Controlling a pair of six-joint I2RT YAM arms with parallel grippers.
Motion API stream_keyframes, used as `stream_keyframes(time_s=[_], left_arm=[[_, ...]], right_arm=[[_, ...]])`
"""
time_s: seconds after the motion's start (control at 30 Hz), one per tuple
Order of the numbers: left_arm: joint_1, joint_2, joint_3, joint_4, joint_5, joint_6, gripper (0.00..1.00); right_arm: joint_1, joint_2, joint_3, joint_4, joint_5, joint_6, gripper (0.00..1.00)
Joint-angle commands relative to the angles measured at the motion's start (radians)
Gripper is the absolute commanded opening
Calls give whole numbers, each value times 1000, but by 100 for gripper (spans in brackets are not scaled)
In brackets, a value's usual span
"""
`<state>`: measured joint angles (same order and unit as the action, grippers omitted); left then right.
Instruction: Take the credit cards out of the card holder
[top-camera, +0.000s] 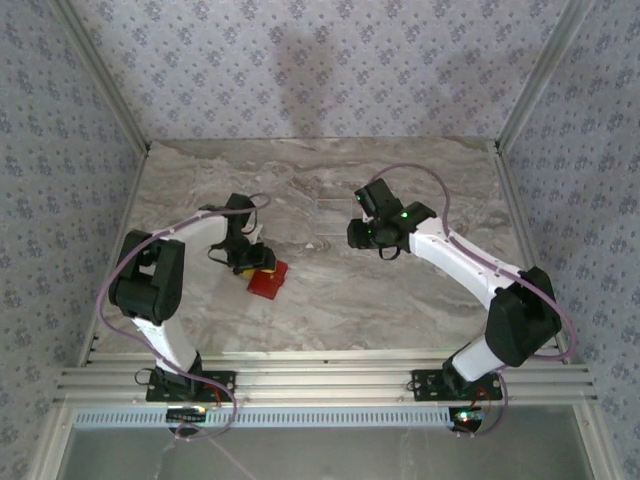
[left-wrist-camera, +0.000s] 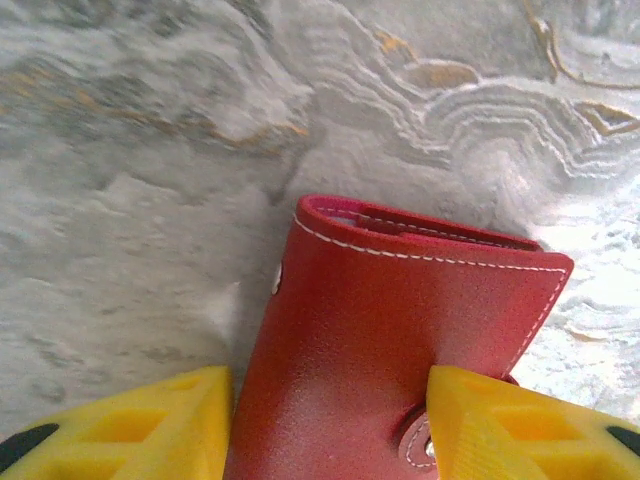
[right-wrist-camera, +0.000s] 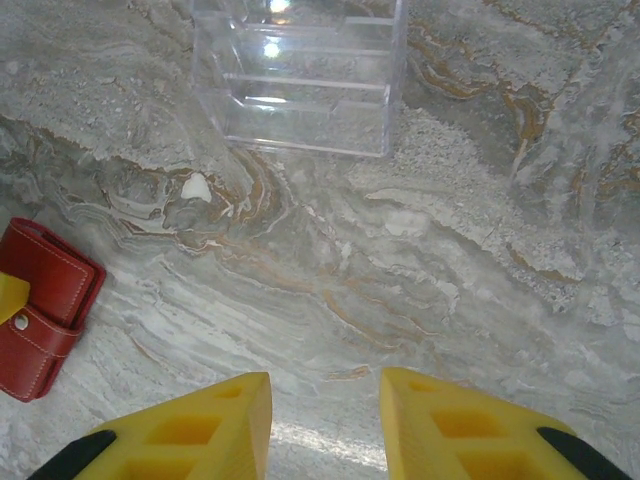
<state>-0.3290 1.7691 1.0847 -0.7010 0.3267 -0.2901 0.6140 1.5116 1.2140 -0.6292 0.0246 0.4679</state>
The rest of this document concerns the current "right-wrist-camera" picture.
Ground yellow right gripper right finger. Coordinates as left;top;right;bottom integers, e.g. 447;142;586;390
379;367;635;480

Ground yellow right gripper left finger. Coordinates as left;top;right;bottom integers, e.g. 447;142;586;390
37;371;274;480

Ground red tray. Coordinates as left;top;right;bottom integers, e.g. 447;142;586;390
0;217;108;404

